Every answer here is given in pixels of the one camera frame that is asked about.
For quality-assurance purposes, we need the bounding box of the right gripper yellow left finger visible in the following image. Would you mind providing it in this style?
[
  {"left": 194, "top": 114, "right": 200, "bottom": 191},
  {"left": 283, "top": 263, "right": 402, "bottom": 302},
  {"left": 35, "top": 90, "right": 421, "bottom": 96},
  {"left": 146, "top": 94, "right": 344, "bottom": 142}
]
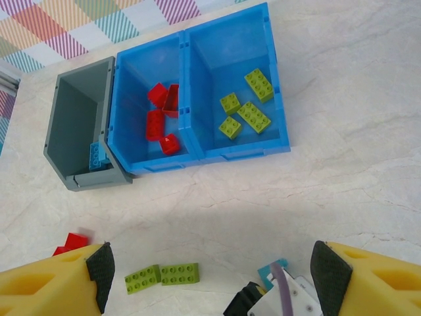
[{"left": 0, "top": 242, "right": 116, "bottom": 316}]

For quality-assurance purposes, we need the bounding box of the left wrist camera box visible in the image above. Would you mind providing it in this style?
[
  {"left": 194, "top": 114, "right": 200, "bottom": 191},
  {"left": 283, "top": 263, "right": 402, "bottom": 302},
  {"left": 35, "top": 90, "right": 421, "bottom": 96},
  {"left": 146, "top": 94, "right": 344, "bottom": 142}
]
[{"left": 246, "top": 270, "right": 322, "bottom": 316}]

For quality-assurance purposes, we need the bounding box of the grey plastic bin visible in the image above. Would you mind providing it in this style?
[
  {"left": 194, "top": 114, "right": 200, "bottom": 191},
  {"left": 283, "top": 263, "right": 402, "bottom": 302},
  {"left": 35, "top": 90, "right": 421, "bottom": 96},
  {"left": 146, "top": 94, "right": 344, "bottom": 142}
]
[{"left": 43, "top": 55, "right": 134, "bottom": 192}]

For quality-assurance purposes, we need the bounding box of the small green lego brick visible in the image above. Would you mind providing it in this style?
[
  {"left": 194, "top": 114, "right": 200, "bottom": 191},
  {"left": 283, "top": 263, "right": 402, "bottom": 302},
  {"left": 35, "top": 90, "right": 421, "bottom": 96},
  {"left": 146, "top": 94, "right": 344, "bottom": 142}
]
[
  {"left": 219, "top": 92, "right": 243, "bottom": 117},
  {"left": 218, "top": 115, "right": 243, "bottom": 141}
]

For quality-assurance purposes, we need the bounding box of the blue plastic bin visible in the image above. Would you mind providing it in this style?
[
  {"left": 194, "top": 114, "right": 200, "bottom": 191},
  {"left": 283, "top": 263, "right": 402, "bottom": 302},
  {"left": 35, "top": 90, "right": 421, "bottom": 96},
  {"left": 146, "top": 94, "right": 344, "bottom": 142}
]
[
  {"left": 107, "top": 32, "right": 202, "bottom": 176},
  {"left": 182, "top": 2, "right": 292, "bottom": 165}
]

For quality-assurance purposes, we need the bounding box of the rounded red lego brick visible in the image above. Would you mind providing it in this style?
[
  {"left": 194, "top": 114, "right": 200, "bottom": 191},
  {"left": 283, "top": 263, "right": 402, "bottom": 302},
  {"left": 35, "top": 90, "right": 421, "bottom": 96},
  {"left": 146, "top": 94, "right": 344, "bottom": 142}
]
[{"left": 159, "top": 132, "right": 182, "bottom": 156}]

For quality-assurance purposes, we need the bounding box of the aluminium corner post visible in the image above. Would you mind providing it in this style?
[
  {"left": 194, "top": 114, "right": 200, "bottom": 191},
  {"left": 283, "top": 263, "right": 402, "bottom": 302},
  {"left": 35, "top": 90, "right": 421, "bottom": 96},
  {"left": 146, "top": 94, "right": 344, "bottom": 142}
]
[{"left": 0, "top": 66, "right": 22, "bottom": 97}]

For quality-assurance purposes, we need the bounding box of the hollow red lego piece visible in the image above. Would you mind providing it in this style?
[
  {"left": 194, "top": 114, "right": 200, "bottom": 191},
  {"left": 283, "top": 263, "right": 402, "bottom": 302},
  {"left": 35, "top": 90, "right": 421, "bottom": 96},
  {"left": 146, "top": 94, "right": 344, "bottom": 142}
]
[{"left": 161, "top": 84, "right": 180, "bottom": 118}]

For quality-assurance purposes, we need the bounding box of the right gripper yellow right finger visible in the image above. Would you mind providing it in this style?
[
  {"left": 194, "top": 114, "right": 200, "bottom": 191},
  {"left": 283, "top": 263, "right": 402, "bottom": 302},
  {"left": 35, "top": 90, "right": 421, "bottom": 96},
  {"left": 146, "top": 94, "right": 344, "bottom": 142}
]
[{"left": 310, "top": 240, "right": 421, "bottom": 316}]

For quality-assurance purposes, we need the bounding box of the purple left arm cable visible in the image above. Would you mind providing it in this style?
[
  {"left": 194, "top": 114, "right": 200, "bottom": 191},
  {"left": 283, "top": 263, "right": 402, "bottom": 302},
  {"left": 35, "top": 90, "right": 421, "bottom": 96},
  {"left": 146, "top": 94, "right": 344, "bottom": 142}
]
[{"left": 268, "top": 263, "right": 294, "bottom": 316}]

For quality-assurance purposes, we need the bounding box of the medium green lego brick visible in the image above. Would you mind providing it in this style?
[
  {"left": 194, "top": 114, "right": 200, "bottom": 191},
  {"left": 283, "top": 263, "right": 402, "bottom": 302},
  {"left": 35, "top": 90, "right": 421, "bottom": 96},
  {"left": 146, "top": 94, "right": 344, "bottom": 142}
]
[{"left": 243, "top": 68, "right": 275, "bottom": 104}]

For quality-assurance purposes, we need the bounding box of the long green lego brick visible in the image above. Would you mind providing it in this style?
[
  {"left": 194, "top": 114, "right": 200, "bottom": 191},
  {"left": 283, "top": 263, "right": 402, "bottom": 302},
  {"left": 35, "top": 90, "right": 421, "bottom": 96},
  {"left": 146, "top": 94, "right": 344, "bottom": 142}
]
[
  {"left": 236, "top": 101, "right": 272, "bottom": 135},
  {"left": 160, "top": 263, "right": 201, "bottom": 286},
  {"left": 124, "top": 264, "right": 162, "bottom": 295}
]

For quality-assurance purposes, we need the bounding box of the blue lego brick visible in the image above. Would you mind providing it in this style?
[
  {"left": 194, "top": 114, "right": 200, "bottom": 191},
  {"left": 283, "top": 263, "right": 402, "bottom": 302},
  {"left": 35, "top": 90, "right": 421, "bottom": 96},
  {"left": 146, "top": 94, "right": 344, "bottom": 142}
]
[
  {"left": 257, "top": 259, "right": 289, "bottom": 282},
  {"left": 87, "top": 143, "right": 105, "bottom": 172}
]

